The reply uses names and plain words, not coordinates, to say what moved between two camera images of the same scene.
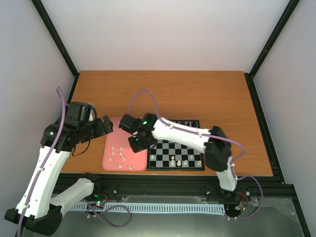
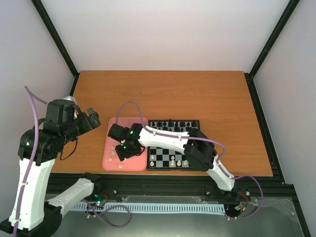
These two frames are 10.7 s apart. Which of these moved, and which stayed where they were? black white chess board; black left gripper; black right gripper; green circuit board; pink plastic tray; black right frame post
Moved: black left gripper; black right gripper
Stayed: black white chess board; pink plastic tray; black right frame post; green circuit board
